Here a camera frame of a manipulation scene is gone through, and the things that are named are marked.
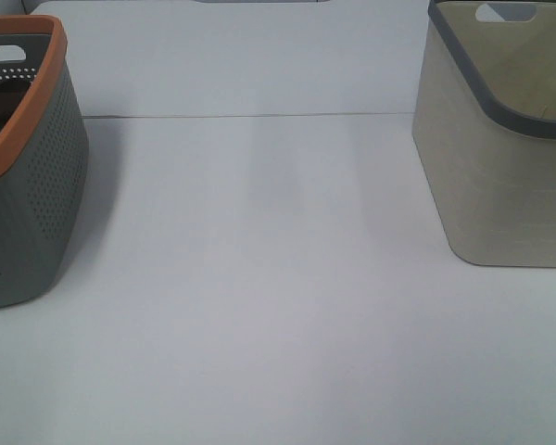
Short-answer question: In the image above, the beige basket grey rim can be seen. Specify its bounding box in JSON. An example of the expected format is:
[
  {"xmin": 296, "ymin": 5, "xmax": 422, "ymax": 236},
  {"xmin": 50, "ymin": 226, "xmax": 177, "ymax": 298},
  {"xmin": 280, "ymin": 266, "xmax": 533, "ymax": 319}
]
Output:
[{"xmin": 412, "ymin": 1, "xmax": 556, "ymax": 268}]

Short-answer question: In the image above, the grey perforated basket orange rim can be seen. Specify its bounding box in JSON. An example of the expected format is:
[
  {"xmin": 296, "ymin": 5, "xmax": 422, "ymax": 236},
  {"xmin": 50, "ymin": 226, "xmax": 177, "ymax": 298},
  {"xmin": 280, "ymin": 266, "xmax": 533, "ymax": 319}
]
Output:
[{"xmin": 0, "ymin": 15, "xmax": 89, "ymax": 309}]

